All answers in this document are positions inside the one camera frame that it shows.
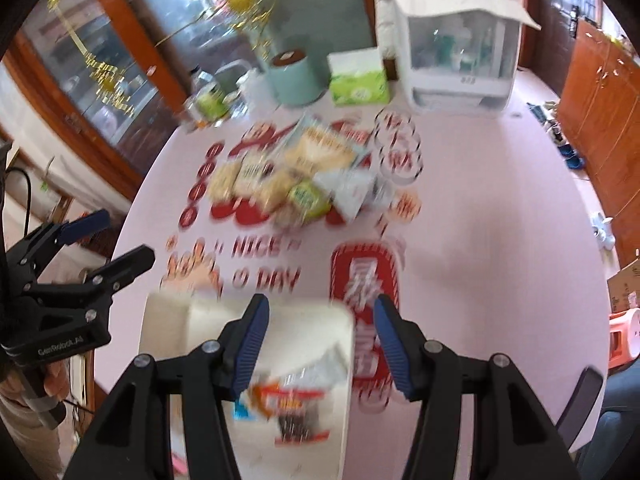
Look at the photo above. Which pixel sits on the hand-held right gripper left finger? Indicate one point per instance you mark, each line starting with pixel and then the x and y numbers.
pixel 252 345

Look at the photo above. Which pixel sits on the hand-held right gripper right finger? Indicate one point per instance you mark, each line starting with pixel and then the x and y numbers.
pixel 392 350

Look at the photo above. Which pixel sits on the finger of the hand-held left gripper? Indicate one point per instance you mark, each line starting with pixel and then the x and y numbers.
pixel 87 223
pixel 127 262

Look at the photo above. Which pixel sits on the white plastic bin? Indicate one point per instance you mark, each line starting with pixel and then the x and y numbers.
pixel 300 325

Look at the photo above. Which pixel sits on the green snack packet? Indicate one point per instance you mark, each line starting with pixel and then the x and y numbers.
pixel 307 200

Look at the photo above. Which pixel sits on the pile of snack packets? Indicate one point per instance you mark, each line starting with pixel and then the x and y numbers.
pixel 300 160

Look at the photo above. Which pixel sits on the person's left hand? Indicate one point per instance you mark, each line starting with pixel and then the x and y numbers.
pixel 54 382

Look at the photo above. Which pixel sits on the blue snack packet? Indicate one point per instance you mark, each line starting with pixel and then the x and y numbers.
pixel 243 410

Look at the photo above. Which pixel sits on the orange snack packet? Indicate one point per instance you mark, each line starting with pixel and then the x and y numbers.
pixel 285 402

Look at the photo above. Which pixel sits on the silver snack packet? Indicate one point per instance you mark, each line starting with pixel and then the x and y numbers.
pixel 320 367

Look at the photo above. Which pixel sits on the person's khaki trousers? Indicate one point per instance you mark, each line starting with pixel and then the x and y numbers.
pixel 25 440

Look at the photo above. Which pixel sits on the glass door gold ornament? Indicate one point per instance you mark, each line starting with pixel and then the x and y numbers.
pixel 75 85
pixel 210 10

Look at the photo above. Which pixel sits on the small clear bottle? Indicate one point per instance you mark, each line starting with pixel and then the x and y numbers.
pixel 193 115

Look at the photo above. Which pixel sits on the clear bottle green label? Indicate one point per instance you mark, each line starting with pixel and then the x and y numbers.
pixel 207 97

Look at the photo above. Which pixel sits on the small glass jar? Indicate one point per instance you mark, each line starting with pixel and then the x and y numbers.
pixel 236 104

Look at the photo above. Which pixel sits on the pink plastic stool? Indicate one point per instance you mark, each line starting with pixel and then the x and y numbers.
pixel 625 337

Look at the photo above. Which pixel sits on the dark blue cloth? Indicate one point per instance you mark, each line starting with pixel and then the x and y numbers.
pixel 620 410

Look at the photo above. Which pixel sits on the small white object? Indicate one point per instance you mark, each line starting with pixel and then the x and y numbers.
pixel 602 232

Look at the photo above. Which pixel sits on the cardboard box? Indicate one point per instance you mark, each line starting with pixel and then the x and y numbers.
pixel 625 285

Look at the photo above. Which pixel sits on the mint green canister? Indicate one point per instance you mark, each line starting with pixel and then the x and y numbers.
pixel 295 82

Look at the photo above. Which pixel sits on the white storage box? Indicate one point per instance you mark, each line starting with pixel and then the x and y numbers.
pixel 450 95

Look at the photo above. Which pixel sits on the blue slippers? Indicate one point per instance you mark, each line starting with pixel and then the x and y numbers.
pixel 571 155

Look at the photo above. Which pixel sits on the green tissue box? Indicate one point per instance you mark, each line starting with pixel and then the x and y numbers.
pixel 357 85

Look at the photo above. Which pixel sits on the wooden cabinet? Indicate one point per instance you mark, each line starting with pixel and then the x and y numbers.
pixel 600 110

